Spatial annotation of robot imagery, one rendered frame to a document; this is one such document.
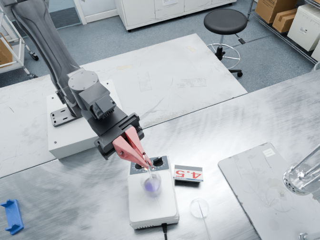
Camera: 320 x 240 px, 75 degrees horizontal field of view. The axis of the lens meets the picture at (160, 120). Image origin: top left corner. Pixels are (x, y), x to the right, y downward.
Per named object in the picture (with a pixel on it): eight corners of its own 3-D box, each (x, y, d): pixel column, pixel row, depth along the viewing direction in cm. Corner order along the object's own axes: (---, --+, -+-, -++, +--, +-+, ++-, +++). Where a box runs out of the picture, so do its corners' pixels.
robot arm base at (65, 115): (103, 91, 72) (97, 80, 75) (43, 113, 66) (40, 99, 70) (108, 106, 78) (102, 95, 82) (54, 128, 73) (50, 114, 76)
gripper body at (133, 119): (140, 116, 42) (118, 97, 45) (98, 148, 38) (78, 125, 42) (144, 133, 47) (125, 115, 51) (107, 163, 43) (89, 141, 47)
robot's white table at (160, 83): (51, 175, 166) (-47, 100, 94) (188, 126, 184) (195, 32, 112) (55, 239, 139) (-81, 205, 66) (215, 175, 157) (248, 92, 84)
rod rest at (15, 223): (5, 205, 64) (-3, 202, 61) (17, 199, 65) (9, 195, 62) (12, 235, 59) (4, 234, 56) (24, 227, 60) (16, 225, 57)
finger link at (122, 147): (166, 142, 38) (134, 114, 42) (135, 168, 35) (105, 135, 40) (167, 158, 43) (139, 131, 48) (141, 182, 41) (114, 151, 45)
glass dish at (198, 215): (203, 196, 62) (204, 195, 60) (211, 215, 58) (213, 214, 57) (186, 203, 61) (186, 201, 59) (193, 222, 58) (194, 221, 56)
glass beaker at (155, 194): (141, 184, 57) (135, 173, 50) (159, 176, 57) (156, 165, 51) (147, 205, 53) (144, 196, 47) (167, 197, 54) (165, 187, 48)
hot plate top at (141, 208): (128, 177, 59) (127, 175, 58) (170, 171, 59) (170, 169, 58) (130, 223, 51) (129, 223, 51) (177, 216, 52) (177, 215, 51)
